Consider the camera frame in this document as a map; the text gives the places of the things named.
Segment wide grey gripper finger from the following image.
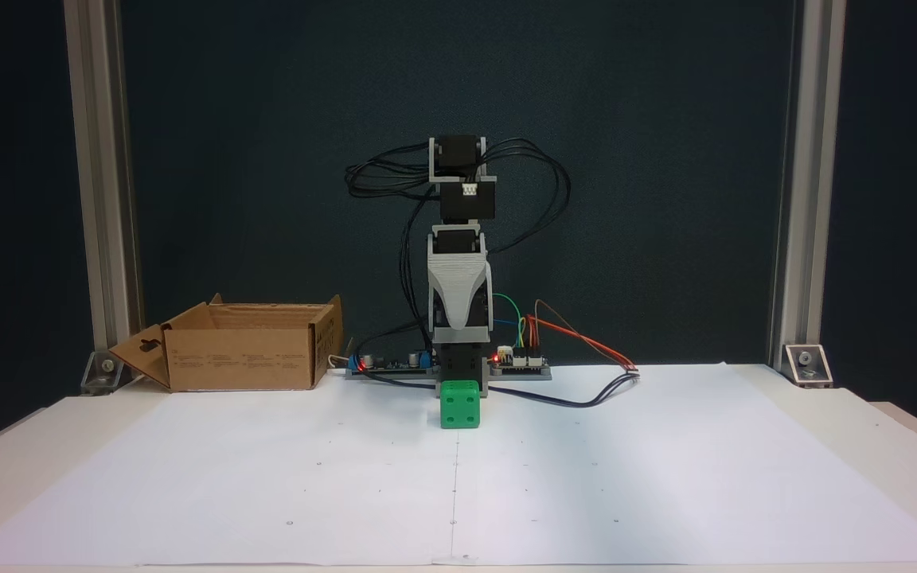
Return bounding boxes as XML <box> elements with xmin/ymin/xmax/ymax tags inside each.
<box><xmin>427</xmin><ymin>253</ymin><xmax>495</xmax><ymax>333</ymax></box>

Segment green die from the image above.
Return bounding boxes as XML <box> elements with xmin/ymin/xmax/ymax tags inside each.
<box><xmin>439</xmin><ymin>380</ymin><xmax>480</xmax><ymax>430</ymax></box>

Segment blue circuit board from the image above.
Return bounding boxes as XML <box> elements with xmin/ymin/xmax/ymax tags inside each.
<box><xmin>345</xmin><ymin>349</ymin><xmax>439</xmax><ymax>380</ymax></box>

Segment brown cardboard box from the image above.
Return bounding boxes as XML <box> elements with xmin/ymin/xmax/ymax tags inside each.
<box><xmin>108</xmin><ymin>294</ymin><xmax>345</xmax><ymax>392</ymax></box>

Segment black servo cable bundle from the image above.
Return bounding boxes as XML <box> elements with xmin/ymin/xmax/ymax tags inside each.
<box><xmin>345</xmin><ymin>142</ymin><xmax>437</xmax><ymax>379</ymax></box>

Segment green jumper wire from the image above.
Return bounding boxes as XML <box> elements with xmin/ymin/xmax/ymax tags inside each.
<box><xmin>493</xmin><ymin>294</ymin><xmax>525</xmax><ymax>351</ymax></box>

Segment orange red wire bundle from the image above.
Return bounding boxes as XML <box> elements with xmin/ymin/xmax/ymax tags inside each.
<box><xmin>527</xmin><ymin>299</ymin><xmax>639</xmax><ymax>372</ymax></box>

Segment black wrist servo cable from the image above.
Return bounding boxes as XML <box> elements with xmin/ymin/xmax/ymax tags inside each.
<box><xmin>481</xmin><ymin>137</ymin><xmax>572</xmax><ymax>255</ymax></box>

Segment circuit board with jumper wires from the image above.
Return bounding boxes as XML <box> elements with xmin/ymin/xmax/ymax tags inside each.
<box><xmin>489</xmin><ymin>349</ymin><xmax>552</xmax><ymax>380</ymax></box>

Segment black cable white connector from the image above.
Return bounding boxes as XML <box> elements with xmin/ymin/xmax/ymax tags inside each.
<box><xmin>486</xmin><ymin>367</ymin><xmax>641</xmax><ymax>408</ymax></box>

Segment aluminium corner bracket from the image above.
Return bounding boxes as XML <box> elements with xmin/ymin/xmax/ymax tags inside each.
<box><xmin>80</xmin><ymin>350</ymin><xmax>142</xmax><ymax>396</ymax></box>
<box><xmin>782</xmin><ymin>344</ymin><xmax>834</xmax><ymax>390</ymax></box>

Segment aluminium frame post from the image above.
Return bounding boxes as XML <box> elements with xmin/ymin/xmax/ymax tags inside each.
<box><xmin>768</xmin><ymin>0</ymin><xmax>847</xmax><ymax>375</ymax></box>
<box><xmin>64</xmin><ymin>0</ymin><xmax>143</xmax><ymax>375</ymax></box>

